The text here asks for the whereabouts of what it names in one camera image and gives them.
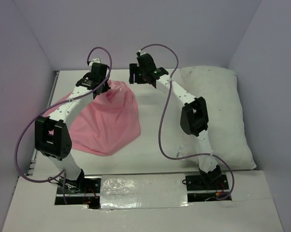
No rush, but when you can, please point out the silver tape patch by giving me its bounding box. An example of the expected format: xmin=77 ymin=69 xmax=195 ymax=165
xmin=100 ymin=174 xmax=189 ymax=210

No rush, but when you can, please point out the white foam board front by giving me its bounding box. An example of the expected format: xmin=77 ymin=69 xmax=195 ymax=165
xmin=0 ymin=169 xmax=288 ymax=232

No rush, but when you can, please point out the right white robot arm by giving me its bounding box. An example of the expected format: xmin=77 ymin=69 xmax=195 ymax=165
xmin=129 ymin=51 xmax=221 ymax=189

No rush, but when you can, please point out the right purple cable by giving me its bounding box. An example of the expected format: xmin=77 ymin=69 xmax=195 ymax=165
xmin=138 ymin=43 xmax=235 ymax=201

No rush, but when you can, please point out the white pillow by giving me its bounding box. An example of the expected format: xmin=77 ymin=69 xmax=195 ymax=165
xmin=180 ymin=66 xmax=256 ymax=170

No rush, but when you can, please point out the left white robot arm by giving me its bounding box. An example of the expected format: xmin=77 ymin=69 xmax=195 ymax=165
xmin=35 ymin=60 xmax=110 ymax=193

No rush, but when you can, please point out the pink pillowcase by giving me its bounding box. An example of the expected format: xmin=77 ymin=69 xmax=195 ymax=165
xmin=44 ymin=80 xmax=141 ymax=156

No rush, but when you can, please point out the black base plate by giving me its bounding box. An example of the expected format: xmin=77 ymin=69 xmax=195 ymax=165
xmin=182 ymin=174 xmax=229 ymax=203
xmin=52 ymin=177 xmax=101 ymax=209

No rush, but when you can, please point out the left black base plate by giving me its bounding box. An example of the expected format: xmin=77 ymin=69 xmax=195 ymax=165
xmin=52 ymin=177 xmax=101 ymax=209

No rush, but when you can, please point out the purple cable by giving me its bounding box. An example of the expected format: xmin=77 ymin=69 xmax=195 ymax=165
xmin=16 ymin=47 xmax=112 ymax=205
xmin=138 ymin=43 xmax=235 ymax=201

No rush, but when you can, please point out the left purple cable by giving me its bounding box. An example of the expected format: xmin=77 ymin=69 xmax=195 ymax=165
xmin=16 ymin=47 xmax=112 ymax=205

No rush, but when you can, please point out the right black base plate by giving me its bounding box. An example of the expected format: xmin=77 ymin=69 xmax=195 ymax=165
xmin=182 ymin=174 xmax=229 ymax=203

